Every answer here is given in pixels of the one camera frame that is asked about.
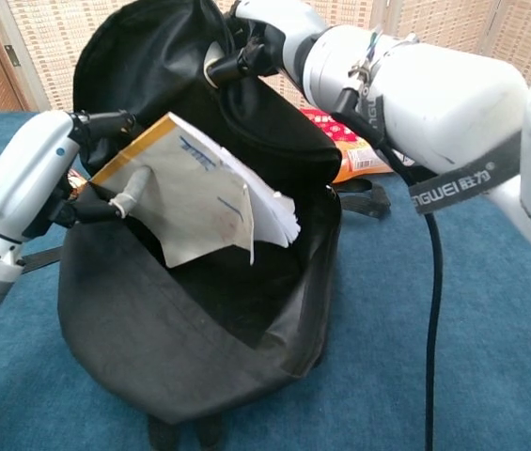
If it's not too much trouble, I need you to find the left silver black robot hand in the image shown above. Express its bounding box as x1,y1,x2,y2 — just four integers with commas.
0,110,153,243

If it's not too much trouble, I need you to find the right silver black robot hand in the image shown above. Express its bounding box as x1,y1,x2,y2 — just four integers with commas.
203,0,327,90

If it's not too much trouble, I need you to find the yellow notebook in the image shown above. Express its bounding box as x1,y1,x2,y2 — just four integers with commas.
89,112,302,268

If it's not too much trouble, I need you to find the black backpack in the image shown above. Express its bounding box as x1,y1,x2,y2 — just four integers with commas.
20,0,393,451

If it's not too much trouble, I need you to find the orange green snack bag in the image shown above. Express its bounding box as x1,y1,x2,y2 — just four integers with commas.
0,168,90,231

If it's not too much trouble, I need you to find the bamboo folding screen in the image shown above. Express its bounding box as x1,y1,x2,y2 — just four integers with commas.
0,0,531,114

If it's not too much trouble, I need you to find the orange drink plastic bottle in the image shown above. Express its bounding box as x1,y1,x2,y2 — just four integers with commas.
330,140,416,184

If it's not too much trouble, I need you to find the blue table cover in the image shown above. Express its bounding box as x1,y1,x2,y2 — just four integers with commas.
0,111,531,451

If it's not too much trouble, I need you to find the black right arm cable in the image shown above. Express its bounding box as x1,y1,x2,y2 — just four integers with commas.
330,88,445,451

